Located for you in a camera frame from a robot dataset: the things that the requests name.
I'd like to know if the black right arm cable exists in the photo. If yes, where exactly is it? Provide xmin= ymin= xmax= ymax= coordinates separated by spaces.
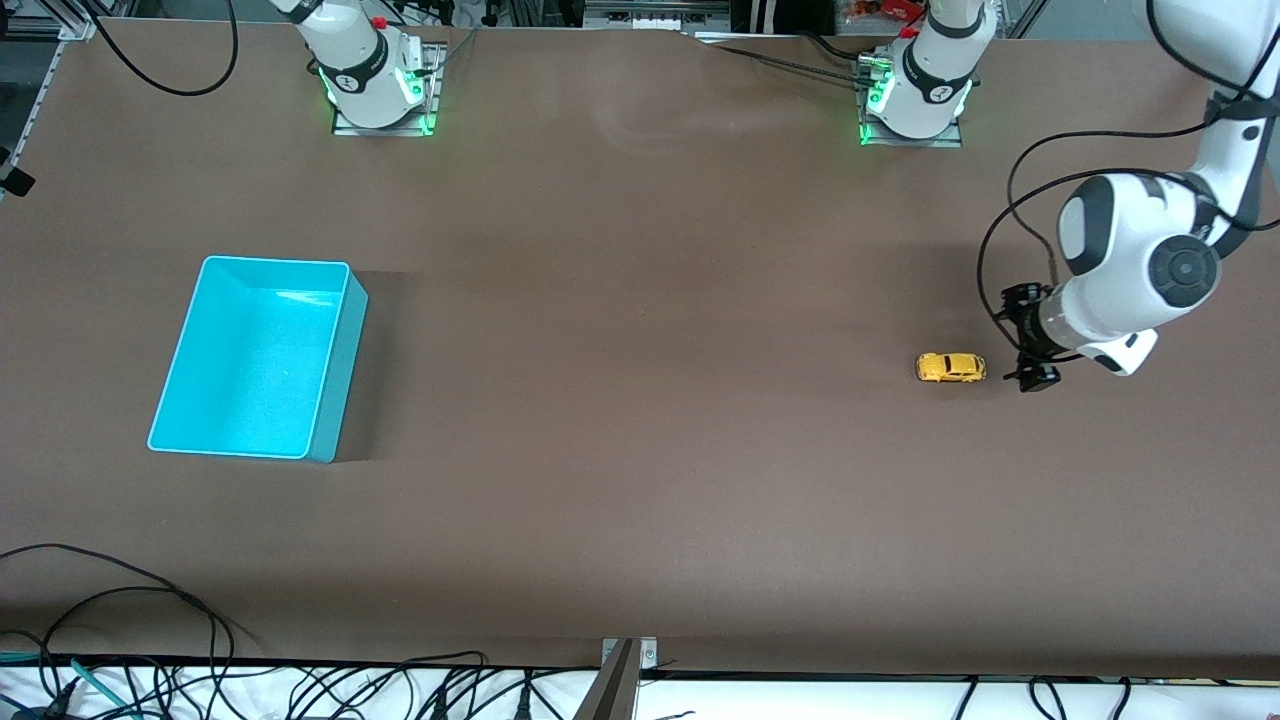
xmin=84 ymin=0 xmax=239 ymax=98

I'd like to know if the yellow beetle toy car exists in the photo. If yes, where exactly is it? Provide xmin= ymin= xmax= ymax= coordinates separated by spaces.
xmin=916 ymin=352 xmax=987 ymax=384

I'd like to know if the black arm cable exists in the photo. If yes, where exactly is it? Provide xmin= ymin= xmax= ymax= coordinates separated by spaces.
xmin=84 ymin=0 xmax=239 ymax=98
xmin=977 ymin=0 xmax=1280 ymax=347

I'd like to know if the aluminium side rail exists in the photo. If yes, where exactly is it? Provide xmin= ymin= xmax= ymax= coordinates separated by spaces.
xmin=0 ymin=72 xmax=54 ymax=201

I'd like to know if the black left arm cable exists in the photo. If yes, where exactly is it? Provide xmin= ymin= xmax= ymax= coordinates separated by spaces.
xmin=977 ymin=0 xmax=1280 ymax=347

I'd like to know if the aluminium frame profile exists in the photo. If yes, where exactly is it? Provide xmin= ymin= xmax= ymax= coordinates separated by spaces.
xmin=0 ymin=0 xmax=103 ymax=41
xmin=584 ymin=0 xmax=733 ymax=31

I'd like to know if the long looping black cable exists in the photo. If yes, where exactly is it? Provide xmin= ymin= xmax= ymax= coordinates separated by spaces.
xmin=0 ymin=543 xmax=237 ymax=701

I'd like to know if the teal cable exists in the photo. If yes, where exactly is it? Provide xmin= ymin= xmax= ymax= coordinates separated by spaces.
xmin=0 ymin=650 xmax=143 ymax=720

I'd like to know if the metal table edge bracket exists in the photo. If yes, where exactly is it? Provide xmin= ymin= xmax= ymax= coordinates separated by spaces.
xmin=575 ymin=637 xmax=658 ymax=720

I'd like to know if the black base power cable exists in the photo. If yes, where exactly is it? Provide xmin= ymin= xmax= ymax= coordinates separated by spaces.
xmin=695 ymin=30 xmax=883 ymax=91

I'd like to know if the turquoise plastic bin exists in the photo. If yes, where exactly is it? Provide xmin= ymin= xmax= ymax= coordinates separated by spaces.
xmin=147 ymin=256 xmax=369 ymax=464

